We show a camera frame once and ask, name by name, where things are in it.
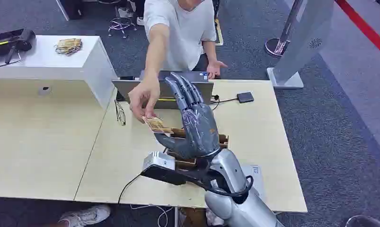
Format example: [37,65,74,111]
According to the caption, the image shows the person's left hand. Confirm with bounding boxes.
[206,60,228,80]

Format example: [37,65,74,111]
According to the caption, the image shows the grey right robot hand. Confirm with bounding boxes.
[154,72,222,160]

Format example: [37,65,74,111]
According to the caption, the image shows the person's right hand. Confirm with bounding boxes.
[128,77,161,123]

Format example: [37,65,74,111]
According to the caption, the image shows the grey laptop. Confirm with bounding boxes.
[111,70,215,110]

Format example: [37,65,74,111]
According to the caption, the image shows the wooden card box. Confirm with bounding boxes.
[163,127,230,172]

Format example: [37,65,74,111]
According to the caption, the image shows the black-framed eyeglasses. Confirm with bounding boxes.
[114,99,127,127]

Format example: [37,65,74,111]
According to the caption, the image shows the small black square device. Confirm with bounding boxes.
[236,91,255,104]

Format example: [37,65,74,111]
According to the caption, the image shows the person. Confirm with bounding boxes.
[128,0,228,123]

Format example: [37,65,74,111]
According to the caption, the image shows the chrome stool base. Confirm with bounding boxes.
[107,17,138,39]

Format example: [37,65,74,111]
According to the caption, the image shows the white paper sheet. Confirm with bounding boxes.
[240,164,267,202]

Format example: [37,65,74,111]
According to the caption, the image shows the cardboard box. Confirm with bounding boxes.
[179,207,210,227]

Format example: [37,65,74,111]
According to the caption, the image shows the stack of printed cards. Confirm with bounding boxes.
[54,38,83,57]

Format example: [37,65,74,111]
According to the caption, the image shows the white kiosk stand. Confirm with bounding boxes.
[266,0,335,89]

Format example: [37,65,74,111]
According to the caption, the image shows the white cabinet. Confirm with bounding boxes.
[0,35,118,111]

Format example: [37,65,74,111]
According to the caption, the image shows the dark cabinet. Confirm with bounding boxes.
[55,0,84,21]

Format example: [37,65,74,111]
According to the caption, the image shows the white sneaker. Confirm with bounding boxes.
[58,204,112,227]

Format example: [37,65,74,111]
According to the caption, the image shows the dark round object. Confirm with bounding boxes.
[345,215,380,227]

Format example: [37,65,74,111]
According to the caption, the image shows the black device cable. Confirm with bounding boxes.
[210,94,239,111]

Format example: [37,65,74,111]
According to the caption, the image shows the chrome stanchion post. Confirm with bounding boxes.
[265,0,304,58]

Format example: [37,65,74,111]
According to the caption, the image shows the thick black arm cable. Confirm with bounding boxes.
[177,175,255,199]

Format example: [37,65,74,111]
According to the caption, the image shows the thin black camera cable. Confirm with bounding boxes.
[117,173,143,205]

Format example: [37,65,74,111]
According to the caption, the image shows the white cable under desk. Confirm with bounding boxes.
[130,204,175,227]

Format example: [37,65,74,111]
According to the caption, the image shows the black bag with metal frame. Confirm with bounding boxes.
[0,28,36,68]

